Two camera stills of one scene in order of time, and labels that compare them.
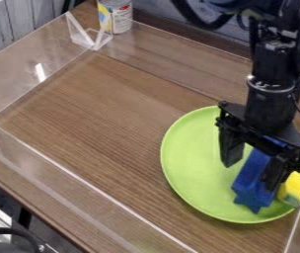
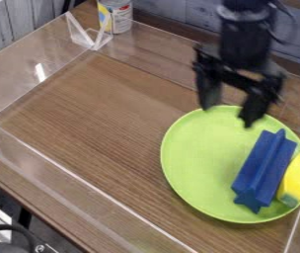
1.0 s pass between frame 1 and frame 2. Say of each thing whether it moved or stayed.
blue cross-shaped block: stayed
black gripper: moved
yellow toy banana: stayed
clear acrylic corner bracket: stayed
